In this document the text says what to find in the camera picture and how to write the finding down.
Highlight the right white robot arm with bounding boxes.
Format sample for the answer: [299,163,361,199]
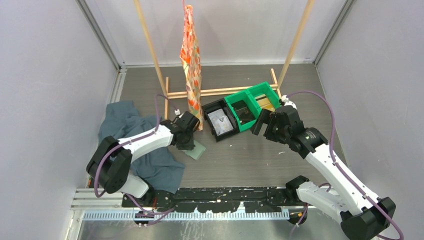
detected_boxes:
[250,104,396,240]

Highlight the cards in black bin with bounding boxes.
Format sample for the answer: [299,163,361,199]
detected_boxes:
[207,108,234,136]

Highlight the black storage bin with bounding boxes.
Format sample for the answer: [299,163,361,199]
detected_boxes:
[202,98,240,142]

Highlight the blue-grey cloth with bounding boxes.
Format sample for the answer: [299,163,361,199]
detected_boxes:
[98,101,185,198]

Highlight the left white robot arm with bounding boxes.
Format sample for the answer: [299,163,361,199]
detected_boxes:
[86,111,200,207]

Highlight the orange floral hanging garment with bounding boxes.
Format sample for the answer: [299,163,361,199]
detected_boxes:
[179,5,205,131]

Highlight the green bin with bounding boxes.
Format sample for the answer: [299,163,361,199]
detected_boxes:
[242,82,280,122]
[224,89,261,132]

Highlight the wooden clothes rack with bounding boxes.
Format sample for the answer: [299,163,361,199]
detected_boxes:
[133,0,315,99]

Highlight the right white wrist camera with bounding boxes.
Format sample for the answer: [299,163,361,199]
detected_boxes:
[279,95,297,109]

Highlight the green bin right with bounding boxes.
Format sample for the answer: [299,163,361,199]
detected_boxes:
[242,82,280,122]

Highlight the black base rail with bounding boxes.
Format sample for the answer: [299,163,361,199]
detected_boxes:
[136,186,306,213]

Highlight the green card holder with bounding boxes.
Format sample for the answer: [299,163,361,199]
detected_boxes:
[182,140,206,161]

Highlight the green bin left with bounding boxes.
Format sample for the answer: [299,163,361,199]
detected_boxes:
[224,89,261,132]

